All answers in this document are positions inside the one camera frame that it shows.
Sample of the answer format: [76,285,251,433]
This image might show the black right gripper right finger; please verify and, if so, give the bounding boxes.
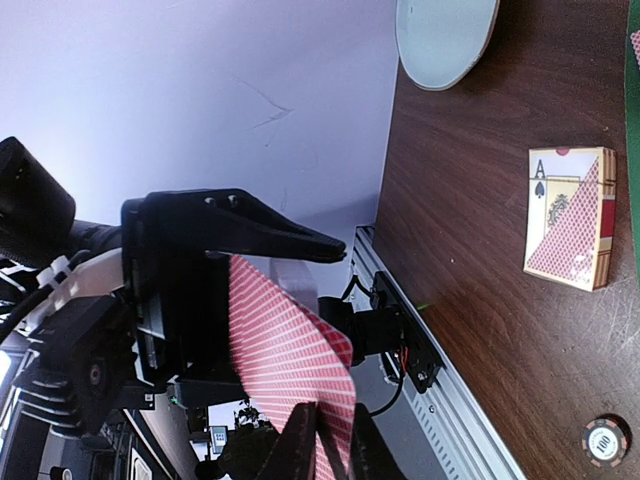
[349,403,407,480]

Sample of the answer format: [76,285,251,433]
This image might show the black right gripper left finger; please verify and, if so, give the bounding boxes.
[219,403,317,479]

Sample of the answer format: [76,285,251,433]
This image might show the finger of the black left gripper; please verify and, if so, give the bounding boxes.
[318,296,403,366]

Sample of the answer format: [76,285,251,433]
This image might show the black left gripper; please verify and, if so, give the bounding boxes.
[122,189,346,405]

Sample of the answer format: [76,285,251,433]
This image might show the red black chip stack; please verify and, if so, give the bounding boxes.
[581,414,632,468]

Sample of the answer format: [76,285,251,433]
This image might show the red-backed playing card deck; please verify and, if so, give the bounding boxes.
[258,258,318,314]

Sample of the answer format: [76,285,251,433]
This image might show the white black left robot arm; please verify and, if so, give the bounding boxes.
[1,137,403,479]

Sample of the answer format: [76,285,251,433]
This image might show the gold playing card box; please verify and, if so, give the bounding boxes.
[523,146,617,292]

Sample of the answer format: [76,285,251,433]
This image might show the light blue flower plate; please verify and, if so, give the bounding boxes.
[395,0,500,92]

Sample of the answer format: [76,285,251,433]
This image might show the round green poker mat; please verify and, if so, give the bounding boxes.
[624,1,639,267]

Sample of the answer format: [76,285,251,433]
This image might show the metal front rail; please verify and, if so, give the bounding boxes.
[351,226,525,479]

